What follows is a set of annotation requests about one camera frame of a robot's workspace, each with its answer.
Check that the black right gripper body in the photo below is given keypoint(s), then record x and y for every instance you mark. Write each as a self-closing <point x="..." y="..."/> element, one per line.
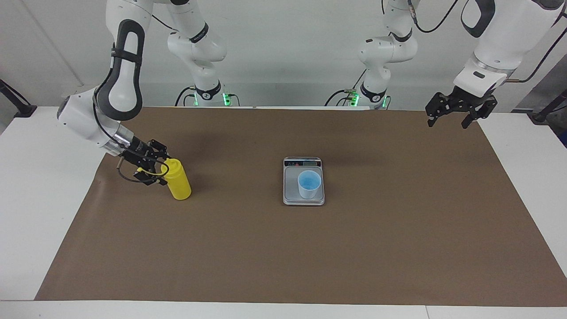
<point x="138" y="153"/>

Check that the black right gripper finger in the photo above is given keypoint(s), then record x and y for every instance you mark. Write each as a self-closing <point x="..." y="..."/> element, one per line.
<point x="148" y="179"/>
<point x="159" y="149"/>

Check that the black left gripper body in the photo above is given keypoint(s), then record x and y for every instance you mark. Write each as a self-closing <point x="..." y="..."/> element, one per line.
<point x="463" y="100"/>

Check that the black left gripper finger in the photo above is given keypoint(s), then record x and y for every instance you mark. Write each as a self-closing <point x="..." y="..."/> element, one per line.
<point x="483" y="109"/>
<point x="436" y="107"/>

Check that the yellow squeeze bottle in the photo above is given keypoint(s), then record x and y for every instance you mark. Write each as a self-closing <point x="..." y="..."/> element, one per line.
<point x="179" y="186"/>

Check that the light blue plastic cup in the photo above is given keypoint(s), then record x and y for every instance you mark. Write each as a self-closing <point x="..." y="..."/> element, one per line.
<point x="308" y="188"/>

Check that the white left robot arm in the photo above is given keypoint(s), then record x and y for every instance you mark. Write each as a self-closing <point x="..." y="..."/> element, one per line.
<point x="500" y="40"/>

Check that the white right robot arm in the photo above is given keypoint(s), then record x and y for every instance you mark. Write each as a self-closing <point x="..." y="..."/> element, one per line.
<point x="77" y="115"/>

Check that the silver digital kitchen scale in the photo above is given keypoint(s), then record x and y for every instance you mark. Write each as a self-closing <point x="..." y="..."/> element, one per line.
<point x="290" y="195"/>

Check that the black clamp stand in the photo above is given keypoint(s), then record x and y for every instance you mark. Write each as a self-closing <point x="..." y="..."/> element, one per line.
<point x="24" y="110"/>
<point x="542" y="116"/>

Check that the brown table mat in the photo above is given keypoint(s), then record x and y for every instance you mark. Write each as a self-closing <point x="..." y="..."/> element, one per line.
<point x="266" y="257"/>

